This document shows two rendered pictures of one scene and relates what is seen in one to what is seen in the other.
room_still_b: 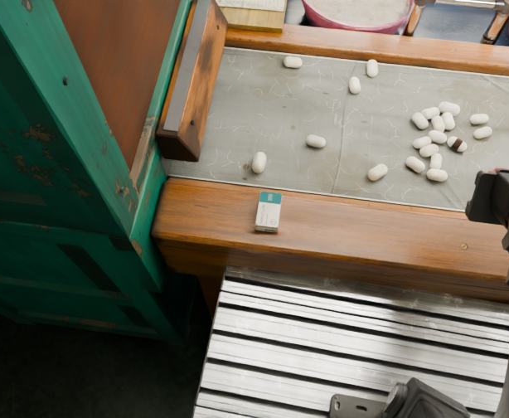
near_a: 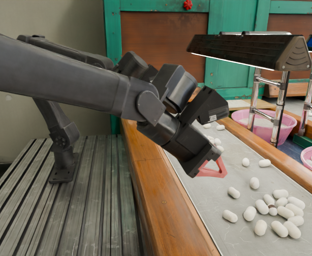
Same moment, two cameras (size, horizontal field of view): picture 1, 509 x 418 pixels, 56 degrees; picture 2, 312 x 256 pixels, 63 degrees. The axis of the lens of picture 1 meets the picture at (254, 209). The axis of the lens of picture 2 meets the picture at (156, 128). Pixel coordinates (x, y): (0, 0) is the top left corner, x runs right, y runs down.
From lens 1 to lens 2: 1.12 m
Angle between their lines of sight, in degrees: 63
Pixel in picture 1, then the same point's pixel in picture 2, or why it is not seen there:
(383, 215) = not seen: hidden behind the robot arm
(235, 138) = not seen: hidden behind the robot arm
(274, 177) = not seen: hidden behind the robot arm
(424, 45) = (245, 131)
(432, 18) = (290, 153)
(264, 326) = (101, 141)
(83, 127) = (112, 45)
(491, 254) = (142, 150)
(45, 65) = (110, 25)
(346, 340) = (100, 154)
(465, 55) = (252, 138)
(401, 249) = (133, 135)
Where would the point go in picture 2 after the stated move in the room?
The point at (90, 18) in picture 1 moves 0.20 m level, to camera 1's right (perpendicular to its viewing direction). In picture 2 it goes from (134, 37) to (148, 38)
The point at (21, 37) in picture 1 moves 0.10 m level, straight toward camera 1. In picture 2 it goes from (107, 16) to (89, 14)
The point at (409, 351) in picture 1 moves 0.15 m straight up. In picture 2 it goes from (99, 166) to (95, 127)
